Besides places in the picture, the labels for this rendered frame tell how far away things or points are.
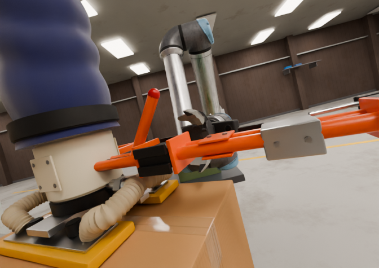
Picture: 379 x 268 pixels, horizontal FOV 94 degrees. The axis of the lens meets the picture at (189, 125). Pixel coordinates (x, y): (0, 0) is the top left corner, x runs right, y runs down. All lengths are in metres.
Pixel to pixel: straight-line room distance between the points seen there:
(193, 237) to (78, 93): 0.35
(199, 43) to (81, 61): 0.56
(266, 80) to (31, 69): 10.62
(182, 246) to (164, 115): 9.66
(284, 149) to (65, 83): 0.41
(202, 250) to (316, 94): 11.84
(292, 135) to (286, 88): 10.97
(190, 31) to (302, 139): 0.73
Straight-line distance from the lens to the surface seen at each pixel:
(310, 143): 0.27
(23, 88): 0.46
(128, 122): 10.40
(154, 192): 0.49
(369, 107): 0.31
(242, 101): 10.26
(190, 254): 0.32
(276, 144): 0.26
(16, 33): 0.49
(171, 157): 0.30
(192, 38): 0.89
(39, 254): 0.47
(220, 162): 0.70
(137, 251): 0.37
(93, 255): 0.37
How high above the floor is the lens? 1.14
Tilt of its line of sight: 3 degrees down
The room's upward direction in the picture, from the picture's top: 14 degrees counter-clockwise
